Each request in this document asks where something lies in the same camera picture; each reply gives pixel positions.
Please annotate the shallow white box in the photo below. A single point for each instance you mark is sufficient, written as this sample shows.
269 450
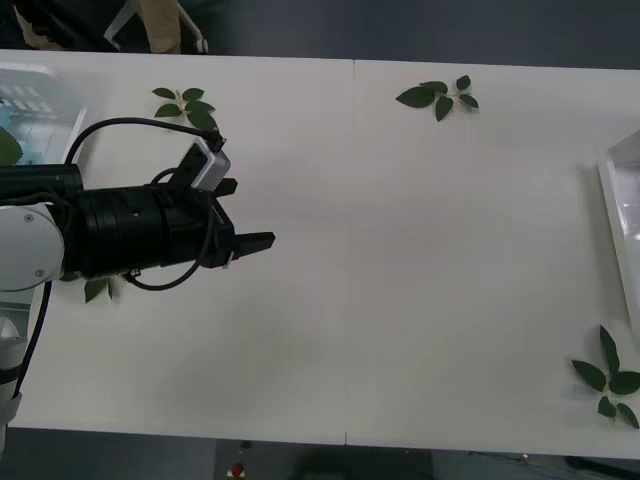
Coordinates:
620 250
60 130

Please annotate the white office chair base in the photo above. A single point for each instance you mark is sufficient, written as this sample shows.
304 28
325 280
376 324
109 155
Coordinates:
200 44

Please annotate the silver and black left arm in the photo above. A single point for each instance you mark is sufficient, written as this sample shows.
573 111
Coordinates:
115 230

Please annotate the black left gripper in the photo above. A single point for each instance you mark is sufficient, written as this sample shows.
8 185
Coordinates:
190 230

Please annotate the loose green leaf twig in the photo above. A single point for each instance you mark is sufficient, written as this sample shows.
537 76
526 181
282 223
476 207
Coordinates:
95 290
590 375
192 107
420 96

